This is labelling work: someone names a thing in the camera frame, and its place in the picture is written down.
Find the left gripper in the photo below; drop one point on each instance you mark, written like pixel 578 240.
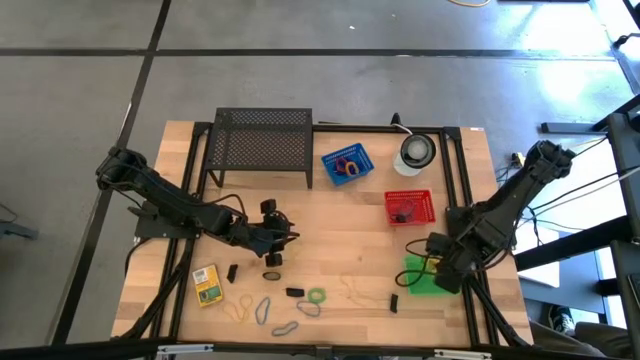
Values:
pixel 267 235

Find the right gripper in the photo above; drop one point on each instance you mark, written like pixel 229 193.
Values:
pixel 457 260

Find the dark coil wristband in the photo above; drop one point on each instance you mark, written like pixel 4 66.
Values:
pixel 265 275

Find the black binder clip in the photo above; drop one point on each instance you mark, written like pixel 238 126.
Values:
pixel 400 218
pixel 232 273
pixel 295 292
pixel 394 303

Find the green coil wristband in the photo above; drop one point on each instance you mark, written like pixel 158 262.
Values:
pixel 310 296

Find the yellow rubber band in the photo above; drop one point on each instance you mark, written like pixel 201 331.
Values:
pixel 246 295
pixel 413 206
pixel 365 300

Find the blue rubber band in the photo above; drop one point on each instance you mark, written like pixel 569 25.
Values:
pixel 274 331
pixel 299 305
pixel 256 315

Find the red coil wristband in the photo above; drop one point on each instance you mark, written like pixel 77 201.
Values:
pixel 337 165

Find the small yellow card box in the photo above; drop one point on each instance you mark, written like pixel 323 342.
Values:
pixel 207 286

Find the orange coil wristband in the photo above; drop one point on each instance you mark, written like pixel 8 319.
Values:
pixel 356 169

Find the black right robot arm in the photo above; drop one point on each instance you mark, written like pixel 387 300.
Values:
pixel 515 195

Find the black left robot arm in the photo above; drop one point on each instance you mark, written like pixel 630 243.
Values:
pixel 170 200

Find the black desk leg bar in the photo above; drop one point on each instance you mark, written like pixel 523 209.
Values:
pixel 570 127

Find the green plastic basket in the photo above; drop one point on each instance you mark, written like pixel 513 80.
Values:
pixel 420 285

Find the red plastic basket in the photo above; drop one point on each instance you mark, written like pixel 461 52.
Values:
pixel 425 200

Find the blue plastic basket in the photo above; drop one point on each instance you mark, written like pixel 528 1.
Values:
pixel 330 162

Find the black mesh shelf riser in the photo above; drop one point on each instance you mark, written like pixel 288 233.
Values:
pixel 260 145

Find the white cylinder with black rim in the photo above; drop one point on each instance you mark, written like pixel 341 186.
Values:
pixel 417 150

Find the yellow power strip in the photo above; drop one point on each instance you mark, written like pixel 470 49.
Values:
pixel 518 159

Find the person's shoe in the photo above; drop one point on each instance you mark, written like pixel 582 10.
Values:
pixel 562 320

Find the black floor beam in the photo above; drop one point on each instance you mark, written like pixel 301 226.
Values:
pixel 575 244

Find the person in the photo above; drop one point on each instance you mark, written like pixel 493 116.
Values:
pixel 590 342

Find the grey stand foot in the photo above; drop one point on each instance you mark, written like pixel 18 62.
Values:
pixel 17 230

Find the black caster leg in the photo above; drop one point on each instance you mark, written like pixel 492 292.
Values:
pixel 625 40

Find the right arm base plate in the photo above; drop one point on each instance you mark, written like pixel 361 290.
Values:
pixel 505 240

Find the silver frame bracket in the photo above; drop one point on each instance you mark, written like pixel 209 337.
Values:
pixel 462 354
pixel 185 348

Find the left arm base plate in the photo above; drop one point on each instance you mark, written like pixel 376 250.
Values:
pixel 150 230

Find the black aluminium table frame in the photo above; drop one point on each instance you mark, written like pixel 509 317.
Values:
pixel 380 129

